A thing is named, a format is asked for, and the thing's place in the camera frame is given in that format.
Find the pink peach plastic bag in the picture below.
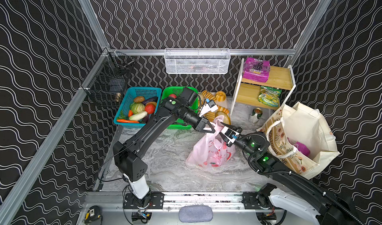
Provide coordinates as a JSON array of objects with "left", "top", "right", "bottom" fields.
[{"left": 186, "top": 116, "right": 236, "bottom": 168}]

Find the floral canvas tote bag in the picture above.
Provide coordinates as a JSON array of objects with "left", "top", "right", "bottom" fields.
[{"left": 257, "top": 102, "right": 340, "bottom": 179}]

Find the purple snack bag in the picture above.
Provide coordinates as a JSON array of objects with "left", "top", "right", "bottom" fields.
[
  {"left": 288, "top": 138, "right": 310, "bottom": 156},
  {"left": 243, "top": 57, "right": 271, "bottom": 83}
]

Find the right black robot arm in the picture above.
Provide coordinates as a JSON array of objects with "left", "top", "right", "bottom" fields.
[{"left": 220, "top": 124, "right": 363, "bottom": 225}]

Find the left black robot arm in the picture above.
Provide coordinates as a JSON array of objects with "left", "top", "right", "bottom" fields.
[{"left": 113, "top": 87, "right": 215, "bottom": 200}]

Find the striped long bread front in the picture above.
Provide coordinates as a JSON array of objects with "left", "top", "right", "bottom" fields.
[{"left": 204, "top": 112, "right": 215, "bottom": 122}]

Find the striped long bread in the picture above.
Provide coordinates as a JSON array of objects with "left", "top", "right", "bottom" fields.
[
  {"left": 217, "top": 106, "right": 229, "bottom": 115},
  {"left": 204, "top": 112, "right": 215, "bottom": 122},
  {"left": 202, "top": 90, "right": 216, "bottom": 101}
]

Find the large round crusty bread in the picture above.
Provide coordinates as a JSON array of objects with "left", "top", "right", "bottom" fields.
[{"left": 215, "top": 111, "right": 231, "bottom": 125}]

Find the striped long bread middle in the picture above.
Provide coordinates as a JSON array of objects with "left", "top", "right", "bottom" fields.
[{"left": 217, "top": 106, "right": 229, "bottom": 115}]

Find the green tea can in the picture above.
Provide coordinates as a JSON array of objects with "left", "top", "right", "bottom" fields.
[{"left": 249, "top": 108, "right": 263, "bottom": 124}]

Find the striped long bread back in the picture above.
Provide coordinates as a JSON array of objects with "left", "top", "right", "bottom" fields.
[{"left": 202, "top": 90, "right": 216, "bottom": 101}]

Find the white bread tray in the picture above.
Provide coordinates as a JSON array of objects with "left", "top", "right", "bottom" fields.
[{"left": 199, "top": 92, "right": 228, "bottom": 109}]

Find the yellow pumpkin shaped bread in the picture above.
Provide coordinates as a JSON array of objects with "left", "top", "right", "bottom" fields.
[{"left": 215, "top": 91, "right": 226, "bottom": 102}]

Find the green apple tea snack bag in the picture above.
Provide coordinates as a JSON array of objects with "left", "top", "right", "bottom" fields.
[{"left": 258, "top": 86, "right": 282, "bottom": 107}]

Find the green plastic basket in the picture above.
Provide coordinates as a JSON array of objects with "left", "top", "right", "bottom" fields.
[{"left": 161, "top": 86, "right": 199, "bottom": 130}]

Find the purple eggplant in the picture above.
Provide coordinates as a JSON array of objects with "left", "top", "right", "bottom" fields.
[{"left": 142, "top": 97, "right": 158, "bottom": 105}]

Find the red tomato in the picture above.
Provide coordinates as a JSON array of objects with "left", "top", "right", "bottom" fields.
[{"left": 145, "top": 104, "right": 156, "bottom": 115}]

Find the white radish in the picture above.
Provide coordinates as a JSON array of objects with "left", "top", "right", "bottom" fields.
[{"left": 129, "top": 111, "right": 148, "bottom": 121}]

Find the white wooden shelf rack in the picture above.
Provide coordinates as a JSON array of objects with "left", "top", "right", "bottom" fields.
[{"left": 230, "top": 59, "right": 296, "bottom": 115}]

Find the green cabbage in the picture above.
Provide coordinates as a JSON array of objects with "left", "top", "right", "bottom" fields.
[{"left": 130, "top": 103, "right": 145, "bottom": 114}]

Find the brown potato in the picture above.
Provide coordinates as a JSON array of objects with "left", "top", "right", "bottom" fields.
[{"left": 133, "top": 96, "right": 145, "bottom": 103}]

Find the orange carrot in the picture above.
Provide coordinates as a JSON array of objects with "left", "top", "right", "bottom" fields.
[{"left": 116, "top": 119, "right": 140, "bottom": 124}]

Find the teal plastic basket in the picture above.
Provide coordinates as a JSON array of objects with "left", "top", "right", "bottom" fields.
[{"left": 113, "top": 87, "right": 162, "bottom": 129}]

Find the grey padded cushion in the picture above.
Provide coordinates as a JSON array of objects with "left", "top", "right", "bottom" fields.
[{"left": 179, "top": 205, "right": 213, "bottom": 223}]

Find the yellow tape measure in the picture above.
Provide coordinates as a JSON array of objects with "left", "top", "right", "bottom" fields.
[{"left": 83, "top": 206, "right": 103, "bottom": 225}]

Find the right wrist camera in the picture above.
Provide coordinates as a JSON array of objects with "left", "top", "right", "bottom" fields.
[{"left": 221, "top": 127, "right": 240, "bottom": 145}]

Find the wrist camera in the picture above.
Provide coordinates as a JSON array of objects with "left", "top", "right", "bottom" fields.
[
  {"left": 221, "top": 127, "right": 240, "bottom": 145},
  {"left": 199, "top": 98, "right": 218, "bottom": 117}
]

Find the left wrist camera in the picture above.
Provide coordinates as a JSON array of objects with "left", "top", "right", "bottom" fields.
[{"left": 199, "top": 98, "right": 218, "bottom": 117}]

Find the white wire wall basket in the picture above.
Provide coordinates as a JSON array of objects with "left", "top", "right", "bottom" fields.
[{"left": 164, "top": 48, "right": 231, "bottom": 74}]

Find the black wire wall basket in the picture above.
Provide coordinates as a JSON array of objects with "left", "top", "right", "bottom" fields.
[{"left": 85, "top": 52, "right": 136, "bottom": 108}]

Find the metal base rail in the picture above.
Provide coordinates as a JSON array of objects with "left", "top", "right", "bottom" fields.
[{"left": 84, "top": 192, "right": 280, "bottom": 212}]

